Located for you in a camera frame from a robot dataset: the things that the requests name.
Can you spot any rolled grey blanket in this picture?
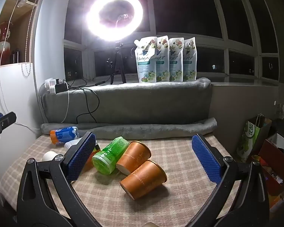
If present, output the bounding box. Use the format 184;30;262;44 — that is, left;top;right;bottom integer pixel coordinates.
41;117;218;139

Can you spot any thin white cord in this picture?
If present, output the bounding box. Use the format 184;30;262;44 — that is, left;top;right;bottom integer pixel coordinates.
0;0;42;130

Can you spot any green plastic cup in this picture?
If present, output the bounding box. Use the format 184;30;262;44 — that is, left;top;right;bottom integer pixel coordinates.
92;136;130;174

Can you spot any ring light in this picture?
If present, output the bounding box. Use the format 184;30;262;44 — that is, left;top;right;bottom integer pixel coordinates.
86;0;150;41

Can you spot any white cable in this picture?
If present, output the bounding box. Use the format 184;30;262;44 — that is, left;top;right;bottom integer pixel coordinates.
61;92;70;124

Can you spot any red cardboard box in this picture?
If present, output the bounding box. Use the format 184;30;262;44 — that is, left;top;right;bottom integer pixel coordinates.
252;139;284;195

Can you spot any orange paper cup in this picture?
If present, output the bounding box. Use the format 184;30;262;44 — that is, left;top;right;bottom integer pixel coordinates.
116;141;152;174
119;160;168;200

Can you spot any wooden shelf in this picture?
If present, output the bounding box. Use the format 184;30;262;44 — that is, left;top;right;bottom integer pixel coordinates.
0;0;46;68

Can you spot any black cable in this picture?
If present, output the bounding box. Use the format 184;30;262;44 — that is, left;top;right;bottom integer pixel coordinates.
67;76;112;124

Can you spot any beige checkered tablecloth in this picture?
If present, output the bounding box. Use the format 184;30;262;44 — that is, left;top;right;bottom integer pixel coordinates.
0;132;242;227

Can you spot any white bead cord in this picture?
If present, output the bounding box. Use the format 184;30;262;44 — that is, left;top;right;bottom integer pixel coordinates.
21;0;50;77

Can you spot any white window frame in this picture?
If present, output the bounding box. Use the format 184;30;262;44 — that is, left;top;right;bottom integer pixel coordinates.
63;0;282;86

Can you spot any white power strip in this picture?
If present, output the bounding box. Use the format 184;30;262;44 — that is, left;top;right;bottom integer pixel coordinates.
44;78;62;94

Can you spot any black charger plug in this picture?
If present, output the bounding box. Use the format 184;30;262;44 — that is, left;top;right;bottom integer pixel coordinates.
54;80;69;93

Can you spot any clear plastic bottle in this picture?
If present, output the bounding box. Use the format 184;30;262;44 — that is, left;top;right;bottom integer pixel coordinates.
64;138;84;150

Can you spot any white refill pouch with spout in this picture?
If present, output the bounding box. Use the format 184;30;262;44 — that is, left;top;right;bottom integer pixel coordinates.
134;36;158;84

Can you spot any red vase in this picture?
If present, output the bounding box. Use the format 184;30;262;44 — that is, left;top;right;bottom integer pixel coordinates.
0;21;14;67

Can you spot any black tripod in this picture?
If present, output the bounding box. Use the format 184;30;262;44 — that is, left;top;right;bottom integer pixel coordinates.
110;41;127;85

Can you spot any blue bottle with orange cap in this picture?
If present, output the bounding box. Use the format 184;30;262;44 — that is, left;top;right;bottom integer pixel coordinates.
50;126;79;145

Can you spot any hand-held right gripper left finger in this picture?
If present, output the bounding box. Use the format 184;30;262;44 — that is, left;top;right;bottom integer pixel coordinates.
16;131;97;227

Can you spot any green paper bag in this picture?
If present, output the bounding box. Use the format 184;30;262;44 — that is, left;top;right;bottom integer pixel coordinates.
236;115;272;162

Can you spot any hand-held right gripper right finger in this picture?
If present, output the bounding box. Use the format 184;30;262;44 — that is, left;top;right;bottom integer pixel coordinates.
185;134;270;227

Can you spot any white round cup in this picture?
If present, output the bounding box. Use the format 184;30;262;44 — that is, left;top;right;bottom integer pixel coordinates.
42;151;59;162

